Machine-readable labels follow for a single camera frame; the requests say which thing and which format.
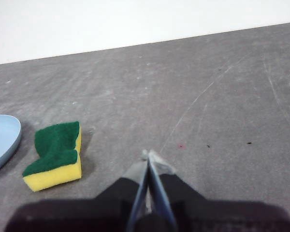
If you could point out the light blue round plate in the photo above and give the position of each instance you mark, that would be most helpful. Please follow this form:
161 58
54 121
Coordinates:
2 142

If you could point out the yellow sponge with green pad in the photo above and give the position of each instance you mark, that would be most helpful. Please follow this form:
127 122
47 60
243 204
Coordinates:
55 147

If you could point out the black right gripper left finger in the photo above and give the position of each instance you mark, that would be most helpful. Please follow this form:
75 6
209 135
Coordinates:
87 215

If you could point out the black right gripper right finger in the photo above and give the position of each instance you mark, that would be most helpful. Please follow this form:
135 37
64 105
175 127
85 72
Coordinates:
220 215

